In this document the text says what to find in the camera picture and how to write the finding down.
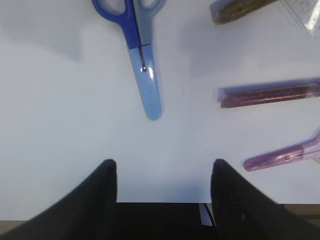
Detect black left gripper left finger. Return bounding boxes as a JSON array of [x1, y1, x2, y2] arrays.
[[0, 159, 117, 240]]

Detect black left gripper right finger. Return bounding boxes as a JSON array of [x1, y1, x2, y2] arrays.
[[210, 159, 320, 240]]

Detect pink purple safety scissors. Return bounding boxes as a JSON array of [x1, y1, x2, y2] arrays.
[[242, 128, 320, 172]]

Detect blue safety scissors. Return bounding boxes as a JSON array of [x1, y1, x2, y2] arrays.
[[92, 0, 165, 121]]

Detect red glitter marker pen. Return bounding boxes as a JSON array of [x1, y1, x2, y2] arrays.
[[218, 77, 320, 109]]

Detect gold glitter marker pen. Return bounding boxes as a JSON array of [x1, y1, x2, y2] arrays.
[[209, 0, 276, 25]]

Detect clear plastic ruler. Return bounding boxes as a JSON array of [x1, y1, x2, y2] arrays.
[[282, 0, 320, 39]]

